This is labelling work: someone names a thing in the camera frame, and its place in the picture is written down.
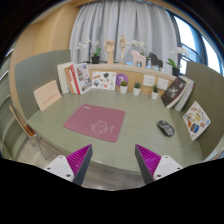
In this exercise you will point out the wooden ledge shelf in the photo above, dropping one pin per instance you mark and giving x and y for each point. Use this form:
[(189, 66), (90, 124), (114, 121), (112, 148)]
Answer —
[(133, 69)]

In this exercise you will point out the wooden chair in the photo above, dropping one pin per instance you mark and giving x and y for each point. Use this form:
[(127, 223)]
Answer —
[(23, 125)]

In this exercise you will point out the wooden artist mannequin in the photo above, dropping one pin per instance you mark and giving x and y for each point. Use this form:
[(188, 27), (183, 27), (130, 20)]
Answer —
[(123, 45)]

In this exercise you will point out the white book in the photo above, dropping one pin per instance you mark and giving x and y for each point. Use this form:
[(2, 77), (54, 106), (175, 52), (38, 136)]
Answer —
[(62, 78)]

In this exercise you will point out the white sheet with colourful stickers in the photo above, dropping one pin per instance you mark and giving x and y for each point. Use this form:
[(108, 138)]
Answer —
[(196, 120)]

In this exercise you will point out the purple round sign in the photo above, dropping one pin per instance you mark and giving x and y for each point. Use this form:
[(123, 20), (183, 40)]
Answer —
[(122, 77)]

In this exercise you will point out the black horse figurine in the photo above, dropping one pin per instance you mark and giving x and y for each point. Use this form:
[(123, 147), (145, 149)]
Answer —
[(155, 60)]

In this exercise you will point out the window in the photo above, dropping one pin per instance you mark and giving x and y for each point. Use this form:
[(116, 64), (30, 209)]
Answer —
[(186, 33)]

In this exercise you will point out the pink mouse pad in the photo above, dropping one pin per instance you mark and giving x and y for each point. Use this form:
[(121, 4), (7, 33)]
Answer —
[(93, 121)]

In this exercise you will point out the white picture collage sheet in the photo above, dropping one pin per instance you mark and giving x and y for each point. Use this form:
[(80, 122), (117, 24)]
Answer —
[(104, 80)]

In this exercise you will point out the wooden hand model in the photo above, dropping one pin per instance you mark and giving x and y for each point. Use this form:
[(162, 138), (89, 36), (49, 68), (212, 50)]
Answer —
[(110, 50)]

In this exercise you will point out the white books stack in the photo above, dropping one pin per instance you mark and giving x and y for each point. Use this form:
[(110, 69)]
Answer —
[(186, 96)]

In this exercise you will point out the white orchid in black pot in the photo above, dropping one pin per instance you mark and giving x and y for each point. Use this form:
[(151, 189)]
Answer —
[(138, 43), (175, 71), (95, 59)]

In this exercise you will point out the light grey curtain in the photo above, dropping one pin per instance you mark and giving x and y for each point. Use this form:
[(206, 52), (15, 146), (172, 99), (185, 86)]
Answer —
[(126, 20)]

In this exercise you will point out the peach card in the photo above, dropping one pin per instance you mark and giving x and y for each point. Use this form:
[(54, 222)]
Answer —
[(47, 95)]

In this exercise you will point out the pink horse figurine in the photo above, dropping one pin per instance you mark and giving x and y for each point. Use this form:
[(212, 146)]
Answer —
[(138, 58)]

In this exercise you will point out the green desk partition panel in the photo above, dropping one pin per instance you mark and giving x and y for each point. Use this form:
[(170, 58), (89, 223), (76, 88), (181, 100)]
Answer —
[(36, 66), (210, 86)]

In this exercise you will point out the white wall socket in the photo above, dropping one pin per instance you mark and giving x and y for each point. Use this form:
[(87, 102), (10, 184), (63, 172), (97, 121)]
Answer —
[(163, 84), (149, 80)]

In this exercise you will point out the dark grey computer mouse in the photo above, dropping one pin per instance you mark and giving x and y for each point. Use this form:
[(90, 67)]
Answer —
[(165, 128)]

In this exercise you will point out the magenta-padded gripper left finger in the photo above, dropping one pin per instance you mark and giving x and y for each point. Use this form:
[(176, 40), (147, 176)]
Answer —
[(59, 166)]

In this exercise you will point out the brown book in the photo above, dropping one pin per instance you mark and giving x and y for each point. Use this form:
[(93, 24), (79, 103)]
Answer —
[(69, 80)]

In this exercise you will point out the red-spined photo magazine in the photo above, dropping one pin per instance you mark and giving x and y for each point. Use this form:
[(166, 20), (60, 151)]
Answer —
[(82, 77)]

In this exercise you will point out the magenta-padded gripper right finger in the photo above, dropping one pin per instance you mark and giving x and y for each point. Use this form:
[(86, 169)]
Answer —
[(168, 165)]

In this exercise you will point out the small plant in white pot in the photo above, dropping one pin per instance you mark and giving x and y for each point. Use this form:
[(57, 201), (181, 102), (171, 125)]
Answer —
[(137, 91), (155, 95), (123, 89)]

